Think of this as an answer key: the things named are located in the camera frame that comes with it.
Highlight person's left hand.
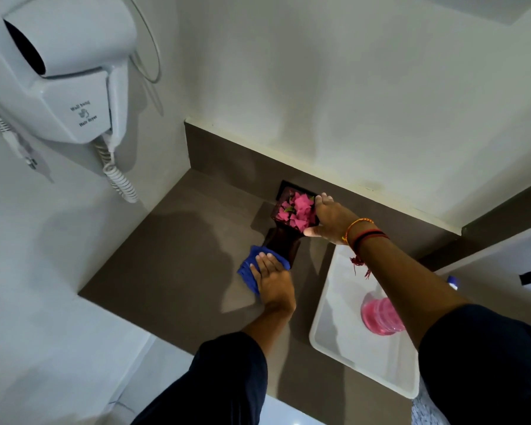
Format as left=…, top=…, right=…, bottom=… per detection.
left=250, top=252, right=296, bottom=316

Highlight person's right hand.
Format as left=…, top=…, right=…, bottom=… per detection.
left=304, top=193, right=360, bottom=246

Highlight blue cleaning cloth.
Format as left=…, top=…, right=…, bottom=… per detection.
left=237, top=245, right=292, bottom=296

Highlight dark wooden flower vase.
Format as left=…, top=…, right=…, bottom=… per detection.
left=262, top=180, right=320, bottom=269

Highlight person's right forearm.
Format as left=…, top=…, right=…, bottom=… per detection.
left=358, top=232, right=471, bottom=350

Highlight person's left forearm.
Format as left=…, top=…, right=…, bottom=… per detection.
left=241, top=304, right=296, bottom=358

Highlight pink flowers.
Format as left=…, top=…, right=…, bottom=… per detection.
left=276, top=192, right=317, bottom=233

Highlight pink liquid bottle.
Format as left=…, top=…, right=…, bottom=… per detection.
left=360, top=291, right=406, bottom=336

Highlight white rectangular sink basin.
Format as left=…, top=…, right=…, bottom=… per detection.
left=309, top=244, right=421, bottom=400

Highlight dark left sleeve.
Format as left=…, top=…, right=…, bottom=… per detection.
left=130, top=331, right=269, bottom=425

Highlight dark sleeve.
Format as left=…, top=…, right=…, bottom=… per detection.
left=130, top=331, right=269, bottom=425
left=418, top=303, right=531, bottom=425

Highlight white patterned cloth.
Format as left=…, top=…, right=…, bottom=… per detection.
left=411, top=379, right=451, bottom=425

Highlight dark right sleeve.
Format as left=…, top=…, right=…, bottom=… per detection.
left=418, top=303, right=531, bottom=425

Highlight orange thread bracelet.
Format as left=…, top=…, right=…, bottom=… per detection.
left=341, top=218, right=375, bottom=245

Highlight red and black thread bracelet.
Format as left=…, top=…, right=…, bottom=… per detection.
left=350, top=228, right=390, bottom=279

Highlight white coiled cord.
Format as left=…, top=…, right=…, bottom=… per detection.
left=92, top=132, right=139, bottom=204

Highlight thin white looped cable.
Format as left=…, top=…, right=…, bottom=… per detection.
left=123, top=0, right=163, bottom=84

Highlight white cable with plug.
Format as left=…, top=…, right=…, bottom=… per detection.
left=0, top=98, right=39, bottom=170

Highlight white wall hair dryer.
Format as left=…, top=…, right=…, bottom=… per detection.
left=0, top=0, right=138, bottom=145

